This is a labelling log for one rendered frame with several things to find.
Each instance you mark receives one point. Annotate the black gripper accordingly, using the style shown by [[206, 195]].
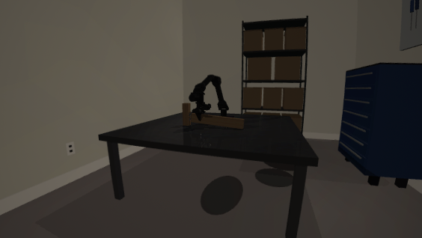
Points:
[[198, 111]]

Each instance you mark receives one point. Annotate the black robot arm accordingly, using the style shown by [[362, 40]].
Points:
[[198, 94]]

